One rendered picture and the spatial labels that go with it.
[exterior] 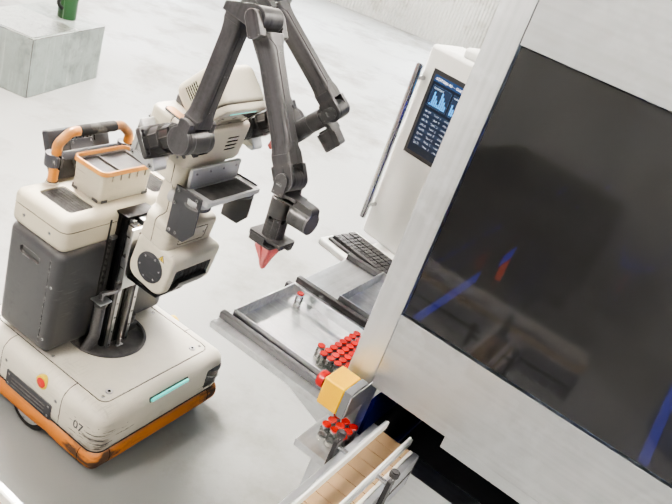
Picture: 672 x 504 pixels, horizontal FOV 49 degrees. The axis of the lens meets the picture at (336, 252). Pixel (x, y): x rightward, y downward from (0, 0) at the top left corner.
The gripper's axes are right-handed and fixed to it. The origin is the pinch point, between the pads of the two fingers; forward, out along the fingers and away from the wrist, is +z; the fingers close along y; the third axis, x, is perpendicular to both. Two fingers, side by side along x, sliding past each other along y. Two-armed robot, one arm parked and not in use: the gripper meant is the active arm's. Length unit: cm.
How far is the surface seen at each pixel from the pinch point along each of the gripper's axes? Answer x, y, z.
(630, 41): -12, 61, -82
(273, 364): -9.3, 17.1, 16.6
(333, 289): 35.2, 4.5, 15.9
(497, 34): -12, 40, -75
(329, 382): -20.5, 37.4, 2.6
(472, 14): 966, -372, 28
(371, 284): 48, 10, 15
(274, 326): 3.1, 7.1, 16.1
